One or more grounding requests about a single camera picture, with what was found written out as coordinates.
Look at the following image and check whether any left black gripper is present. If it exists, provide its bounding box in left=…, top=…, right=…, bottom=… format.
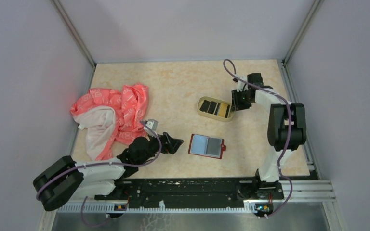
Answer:
left=137, top=129, right=183, bottom=166

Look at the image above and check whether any gold credit card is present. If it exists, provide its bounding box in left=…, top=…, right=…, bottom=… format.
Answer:
left=217, top=103, right=231, bottom=118

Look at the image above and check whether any red card holder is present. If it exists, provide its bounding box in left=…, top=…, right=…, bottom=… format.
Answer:
left=188, top=134, right=226, bottom=159

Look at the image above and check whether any black credit card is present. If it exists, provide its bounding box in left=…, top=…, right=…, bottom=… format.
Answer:
left=207, top=101, right=218, bottom=115
left=199, top=100, right=211, bottom=113

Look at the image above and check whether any beige oval tray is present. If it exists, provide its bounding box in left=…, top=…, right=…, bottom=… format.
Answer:
left=197, top=96, right=235, bottom=122

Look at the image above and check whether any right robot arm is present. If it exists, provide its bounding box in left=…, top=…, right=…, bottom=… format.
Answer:
left=231, top=73, right=306, bottom=198

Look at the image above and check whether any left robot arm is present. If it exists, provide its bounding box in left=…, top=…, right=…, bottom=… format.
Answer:
left=32, top=132, right=184, bottom=211

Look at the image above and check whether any pink white cloth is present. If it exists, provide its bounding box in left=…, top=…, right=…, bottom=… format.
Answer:
left=70, top=83, right=149, bottom=161

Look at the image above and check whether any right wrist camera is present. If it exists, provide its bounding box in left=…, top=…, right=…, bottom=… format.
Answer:
left=236, top=76, right=248, bottom=88

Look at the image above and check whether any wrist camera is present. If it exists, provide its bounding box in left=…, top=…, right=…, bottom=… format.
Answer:
left=236, top=76, right=248, bottom=88
left=145, top=119, right=158, bottom=130

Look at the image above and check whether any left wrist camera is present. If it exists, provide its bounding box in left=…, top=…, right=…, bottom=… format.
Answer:
left=145, top=119, right=158, bottom=130

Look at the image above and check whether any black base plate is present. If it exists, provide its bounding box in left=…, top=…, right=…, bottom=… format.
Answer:
left=94, top=177, right=285, bottom=209

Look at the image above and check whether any aluminium frame rail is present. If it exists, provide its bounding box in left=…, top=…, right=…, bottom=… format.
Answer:
left=58, top=178, right=336, bottom=215

